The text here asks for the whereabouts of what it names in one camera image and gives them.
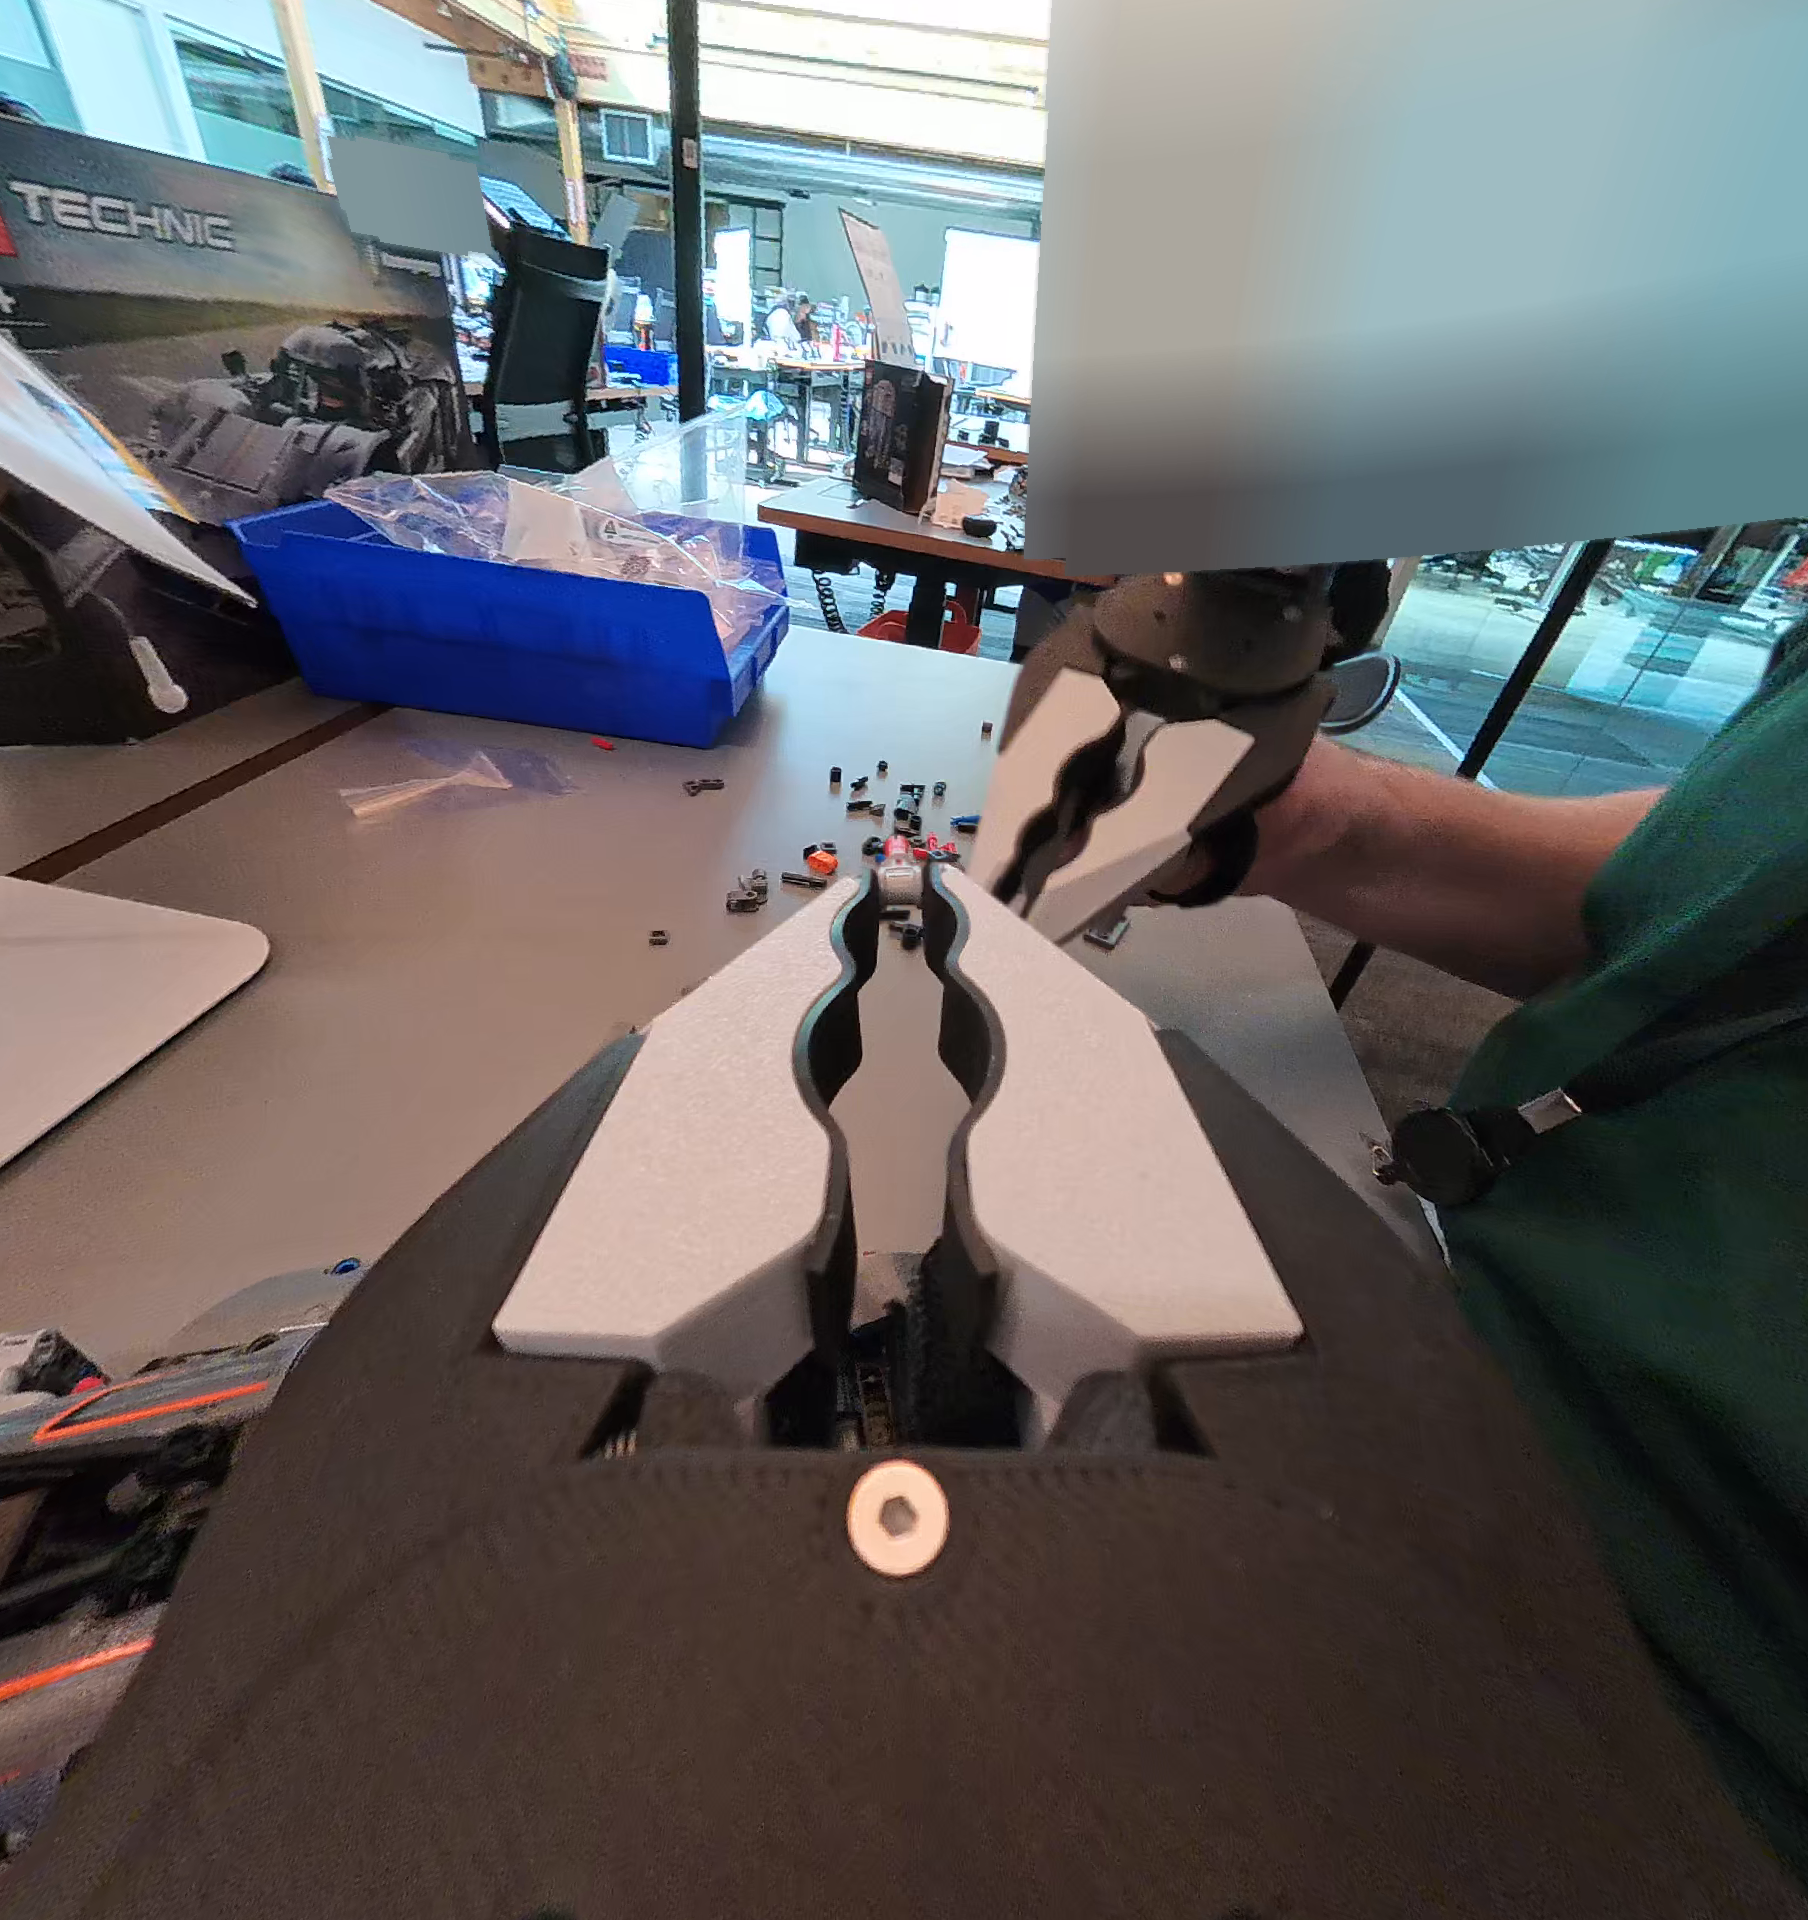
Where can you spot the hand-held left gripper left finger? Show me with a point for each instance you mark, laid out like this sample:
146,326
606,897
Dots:
693,1172

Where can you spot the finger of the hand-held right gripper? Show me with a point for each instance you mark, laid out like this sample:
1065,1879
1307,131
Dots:
1032,764
1158,810

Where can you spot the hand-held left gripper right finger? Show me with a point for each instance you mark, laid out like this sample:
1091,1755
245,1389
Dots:
1114,1172

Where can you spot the pile of small lego parts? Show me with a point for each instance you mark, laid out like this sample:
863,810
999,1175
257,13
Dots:
873,818

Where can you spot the small grey lego piece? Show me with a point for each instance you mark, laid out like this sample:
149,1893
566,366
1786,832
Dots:
896,882

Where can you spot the person's right forearm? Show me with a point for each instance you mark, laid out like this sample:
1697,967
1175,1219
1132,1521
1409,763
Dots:
1444,872

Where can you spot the partly built lego model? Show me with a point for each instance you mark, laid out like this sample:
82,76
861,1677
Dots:
80,1486

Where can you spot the dark lego set box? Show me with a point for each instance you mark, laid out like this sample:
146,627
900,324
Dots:
244,347

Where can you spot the wooden background desk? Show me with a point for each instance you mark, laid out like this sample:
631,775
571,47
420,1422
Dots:
873,526

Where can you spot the black framed sign stand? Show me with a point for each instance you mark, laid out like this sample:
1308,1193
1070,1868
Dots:
1533,660

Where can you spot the dark upright box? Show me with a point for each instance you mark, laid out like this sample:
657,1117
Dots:
896,435

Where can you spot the small clear plastic bag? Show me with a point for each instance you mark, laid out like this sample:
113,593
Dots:
439,784

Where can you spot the blue plastic bin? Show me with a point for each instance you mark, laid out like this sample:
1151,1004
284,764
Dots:
515,660

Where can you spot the heap of clear plastic bags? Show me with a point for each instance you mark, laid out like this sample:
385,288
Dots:
543,526

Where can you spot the person's green shirt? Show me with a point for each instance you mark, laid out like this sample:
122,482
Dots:
1700,1276

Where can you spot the white book stand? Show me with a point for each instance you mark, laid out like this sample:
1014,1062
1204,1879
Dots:
93,990

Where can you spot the black office chair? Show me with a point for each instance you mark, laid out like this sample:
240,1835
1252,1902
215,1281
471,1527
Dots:
543,360

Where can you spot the black pillar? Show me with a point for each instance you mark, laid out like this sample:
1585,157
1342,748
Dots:
685,211

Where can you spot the white instruction booklet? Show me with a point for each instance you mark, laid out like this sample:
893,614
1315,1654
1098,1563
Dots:
49,450

